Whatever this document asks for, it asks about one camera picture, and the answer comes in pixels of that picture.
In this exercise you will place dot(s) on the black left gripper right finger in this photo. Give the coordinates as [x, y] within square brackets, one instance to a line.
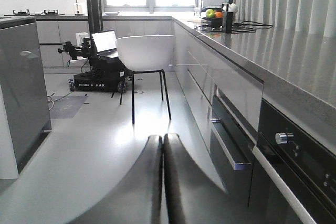
[191, 196]

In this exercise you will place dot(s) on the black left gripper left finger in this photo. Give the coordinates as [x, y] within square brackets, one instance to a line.
[137, 196]

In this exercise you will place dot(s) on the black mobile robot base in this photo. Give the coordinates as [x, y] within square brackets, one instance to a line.
[107, 73]

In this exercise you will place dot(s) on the green apple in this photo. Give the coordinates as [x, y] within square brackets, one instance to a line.
[210, 13]

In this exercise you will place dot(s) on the black built-in oven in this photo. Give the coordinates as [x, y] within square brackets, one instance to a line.
[293, 175]

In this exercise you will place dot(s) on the grey floor mat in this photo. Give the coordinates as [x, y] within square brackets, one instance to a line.
[66, 107]

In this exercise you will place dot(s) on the grey counter cabinets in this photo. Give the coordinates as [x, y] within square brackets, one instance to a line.
[86, 156]

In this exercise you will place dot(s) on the white shell chair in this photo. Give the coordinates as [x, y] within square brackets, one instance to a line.
[146, 54]

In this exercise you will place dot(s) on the open laptop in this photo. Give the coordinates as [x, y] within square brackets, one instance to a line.
[105, 42]

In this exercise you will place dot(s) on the black fruit tray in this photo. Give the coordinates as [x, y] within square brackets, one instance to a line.
[213, 22]

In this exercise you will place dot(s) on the black cylindrical bottle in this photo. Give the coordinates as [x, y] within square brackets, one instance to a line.
[227, 22]

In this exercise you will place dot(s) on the orange fruit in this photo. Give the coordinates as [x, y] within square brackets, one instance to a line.
[218, 15]

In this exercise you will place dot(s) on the black gas stove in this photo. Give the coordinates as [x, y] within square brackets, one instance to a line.
[48, 12]

